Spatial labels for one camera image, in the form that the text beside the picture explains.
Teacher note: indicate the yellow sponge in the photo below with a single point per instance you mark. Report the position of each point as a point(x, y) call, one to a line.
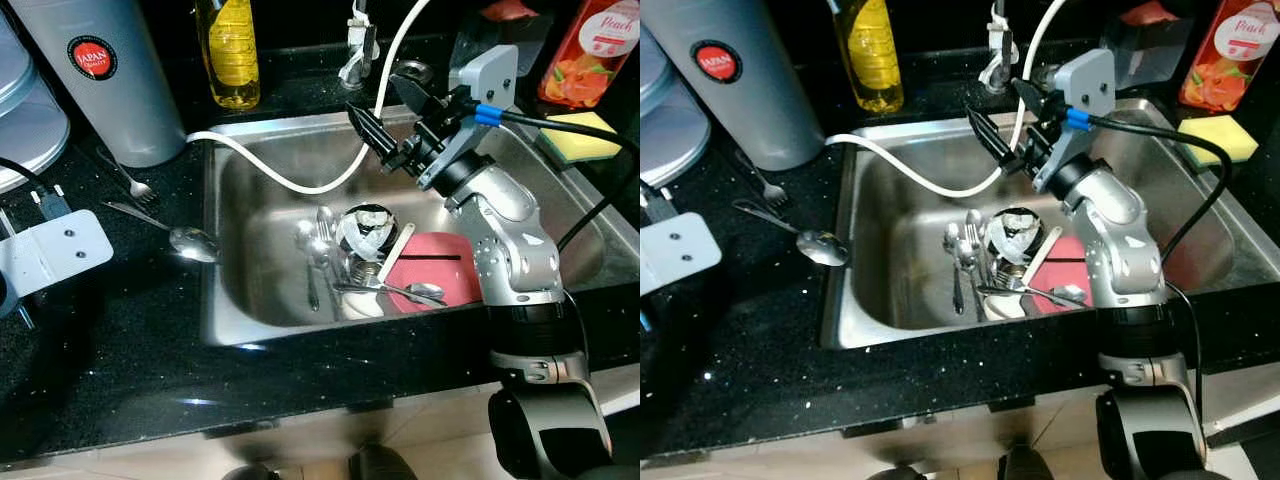
point(575, 148)
point(1220, 140)

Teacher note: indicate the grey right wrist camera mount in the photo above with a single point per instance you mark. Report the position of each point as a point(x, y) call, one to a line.
point(490, 75)
point(1090, 80)

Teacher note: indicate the pink round plate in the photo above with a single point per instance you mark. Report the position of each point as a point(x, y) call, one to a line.
point(1065, 275)
point(440, 275)

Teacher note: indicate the black robot left foot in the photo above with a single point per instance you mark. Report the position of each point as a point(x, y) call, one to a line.
point(895, 473)
point(253, 472)

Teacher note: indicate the black robot foot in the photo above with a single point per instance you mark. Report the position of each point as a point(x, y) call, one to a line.
point(253, 472)
point(385, 465)
point(1028, 466)
point(895, 473)

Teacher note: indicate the white stacked plastic container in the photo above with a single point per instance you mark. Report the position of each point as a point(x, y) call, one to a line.
point(655, 130)
point(25, 130)

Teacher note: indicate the red plastic lid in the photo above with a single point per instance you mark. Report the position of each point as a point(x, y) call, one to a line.
point(1155, 12)
point(510, 10)

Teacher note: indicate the black robot right foot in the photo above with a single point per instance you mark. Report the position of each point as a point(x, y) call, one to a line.
point(1028, 466)
point(385, 465)

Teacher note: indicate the red peach detergent bottle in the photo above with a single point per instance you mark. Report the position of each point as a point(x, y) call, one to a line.
point(1225, 70)
point(580, 70)

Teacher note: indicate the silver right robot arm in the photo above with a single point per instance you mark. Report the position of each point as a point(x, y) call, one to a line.
point(510, 250)
point(1125, 250)

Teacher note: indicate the white faucet fitting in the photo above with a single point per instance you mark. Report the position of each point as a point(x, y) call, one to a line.
point(358, 50)
point(1000, 55)

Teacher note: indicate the yellow dish soap bottle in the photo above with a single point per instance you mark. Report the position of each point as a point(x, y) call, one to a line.
point(230, 60)
point(870, 60)

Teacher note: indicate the stainless steel sink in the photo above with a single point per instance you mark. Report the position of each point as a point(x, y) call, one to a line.
point(260, 290)
point(890, 290)

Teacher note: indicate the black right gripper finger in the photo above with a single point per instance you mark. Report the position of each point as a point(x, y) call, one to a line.
point(992, 134)
point(1036, 100)
point(375, 132)
point(418, 98)

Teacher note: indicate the white plastic ladle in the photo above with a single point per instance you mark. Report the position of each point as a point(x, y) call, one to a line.
point(395, 255)
point(1040, 258)

